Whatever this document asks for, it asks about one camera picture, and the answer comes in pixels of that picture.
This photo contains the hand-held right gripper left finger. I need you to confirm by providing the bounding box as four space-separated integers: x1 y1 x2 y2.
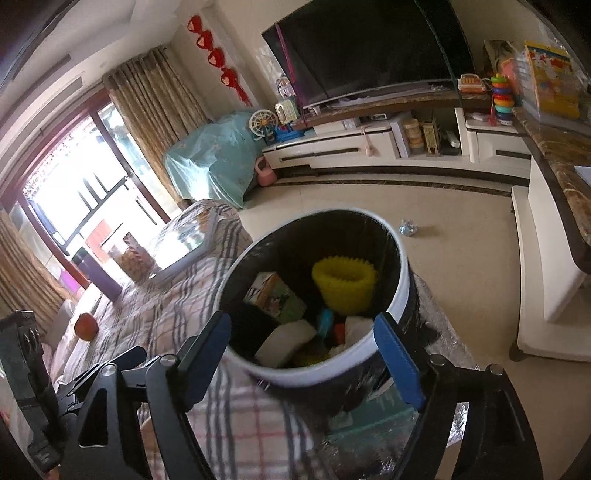
62 312 232 480

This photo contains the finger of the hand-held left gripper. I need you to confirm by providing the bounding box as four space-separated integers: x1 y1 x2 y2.
55 346 147 416

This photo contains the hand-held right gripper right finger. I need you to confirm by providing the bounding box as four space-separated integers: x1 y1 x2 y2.
373 313 543 480

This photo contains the white plastic bag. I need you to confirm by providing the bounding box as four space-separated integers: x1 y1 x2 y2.
329 315 375 358

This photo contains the green drink carton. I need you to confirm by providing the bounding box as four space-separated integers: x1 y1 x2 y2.
243 272 308 324

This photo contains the white foam block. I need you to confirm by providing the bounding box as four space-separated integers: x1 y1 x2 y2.
255 320 317 368

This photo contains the white rimmed trash bin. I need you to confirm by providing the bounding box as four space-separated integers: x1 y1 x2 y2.
217 209 439 480

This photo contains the yellow sponge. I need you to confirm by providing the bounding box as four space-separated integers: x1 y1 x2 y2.
311 256 377 311

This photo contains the orange fruit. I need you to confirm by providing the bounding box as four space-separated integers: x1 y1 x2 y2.
74 313 99 341

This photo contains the pink sofa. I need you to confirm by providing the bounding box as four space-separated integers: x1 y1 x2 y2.
46 300 78 347

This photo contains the purple thermos bottle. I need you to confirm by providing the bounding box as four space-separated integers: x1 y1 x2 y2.
71 247 123 301

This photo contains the colourful board book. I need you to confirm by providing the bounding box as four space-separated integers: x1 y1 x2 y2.
148 203 232 283

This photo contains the glass cookie jar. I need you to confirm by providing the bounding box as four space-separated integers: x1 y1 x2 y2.
108 231 155 282

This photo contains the beige striped curtain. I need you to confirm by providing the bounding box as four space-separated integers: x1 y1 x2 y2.
102 46 213 204
0 210 65 333

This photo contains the pink toy kettle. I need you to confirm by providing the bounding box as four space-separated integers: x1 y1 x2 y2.
255 156 278 186

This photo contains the teal furniture cover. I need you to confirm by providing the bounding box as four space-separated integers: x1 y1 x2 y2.
163 111 269 208

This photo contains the sliding glass door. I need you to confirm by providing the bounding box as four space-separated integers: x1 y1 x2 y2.
9 90 171 287

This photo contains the ferris wheel toy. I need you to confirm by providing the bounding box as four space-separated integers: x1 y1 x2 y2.
249 108 281 141

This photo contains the marble top cabinet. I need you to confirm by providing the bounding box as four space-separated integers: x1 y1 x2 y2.
510 106 591 365

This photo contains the white television cabinet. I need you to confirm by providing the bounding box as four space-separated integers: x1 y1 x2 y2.
262 90 532 185

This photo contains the wooden shelf toy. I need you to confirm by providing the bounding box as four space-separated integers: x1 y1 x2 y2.
422 121 439 155
402 119 423 151

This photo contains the red heart garland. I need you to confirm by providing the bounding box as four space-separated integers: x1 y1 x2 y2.
187 14 252 107

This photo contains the pink stick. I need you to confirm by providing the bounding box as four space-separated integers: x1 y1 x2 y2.
276 23 305 109

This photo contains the toy cash register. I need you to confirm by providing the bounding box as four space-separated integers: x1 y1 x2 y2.
458 73 491 95

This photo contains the black flat television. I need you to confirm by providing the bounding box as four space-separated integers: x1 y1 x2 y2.
261 0 475 110

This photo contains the colourful toy box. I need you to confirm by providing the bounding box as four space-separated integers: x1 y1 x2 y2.
524 41 581 121

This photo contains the stacking ring toy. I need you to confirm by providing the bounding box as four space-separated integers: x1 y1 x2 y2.
489 73 515 125

